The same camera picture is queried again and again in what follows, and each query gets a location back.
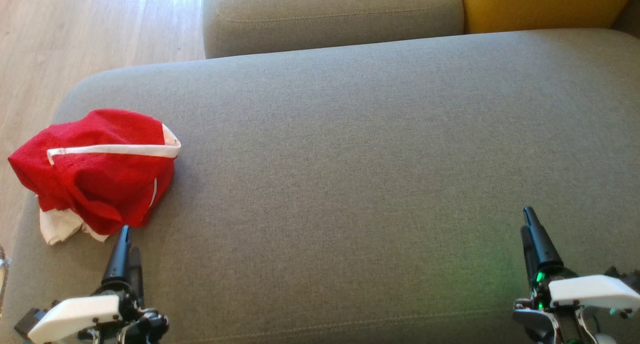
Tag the small grey seat cushion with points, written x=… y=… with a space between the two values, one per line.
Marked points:
x=330 y=13

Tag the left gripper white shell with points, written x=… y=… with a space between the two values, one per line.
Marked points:
x=75 y=316

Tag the red shorts with white stripe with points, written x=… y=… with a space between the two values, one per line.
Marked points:
x=100 y=184

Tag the wide yellow back cushion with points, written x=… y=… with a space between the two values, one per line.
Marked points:
x=540 y=6

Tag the large grey seat cushion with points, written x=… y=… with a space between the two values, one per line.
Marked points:
x=350 y=184

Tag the grey back cushion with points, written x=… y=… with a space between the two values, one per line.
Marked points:
x=630 y=21

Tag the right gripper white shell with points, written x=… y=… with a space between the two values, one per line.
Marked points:
x=590 y=291

